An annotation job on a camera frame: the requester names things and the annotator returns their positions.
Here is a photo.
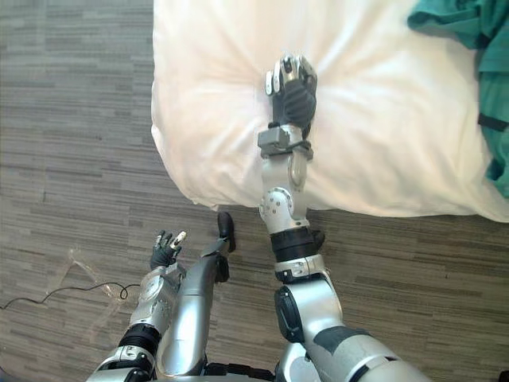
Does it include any silver robot leg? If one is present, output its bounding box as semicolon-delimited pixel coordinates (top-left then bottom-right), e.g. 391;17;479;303
157;234;234;379

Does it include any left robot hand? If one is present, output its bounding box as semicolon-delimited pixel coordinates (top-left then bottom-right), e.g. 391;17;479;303
149;230;188;270

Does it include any green cloth garment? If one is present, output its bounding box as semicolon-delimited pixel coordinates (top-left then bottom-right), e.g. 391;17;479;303
406;0;509;198

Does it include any dark robot foot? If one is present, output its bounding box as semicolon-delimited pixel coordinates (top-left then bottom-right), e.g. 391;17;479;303
216;211;237;253

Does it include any black floor cable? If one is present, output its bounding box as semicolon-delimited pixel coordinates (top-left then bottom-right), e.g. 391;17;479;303
0;281;129;310

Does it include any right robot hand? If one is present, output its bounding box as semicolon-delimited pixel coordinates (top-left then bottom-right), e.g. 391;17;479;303
263;51;319;129

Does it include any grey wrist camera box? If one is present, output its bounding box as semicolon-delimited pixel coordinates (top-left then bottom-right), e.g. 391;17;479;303
257;124;292;154

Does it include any white bed duvet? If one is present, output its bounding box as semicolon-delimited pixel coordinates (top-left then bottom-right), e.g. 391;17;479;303
150;0;509;223

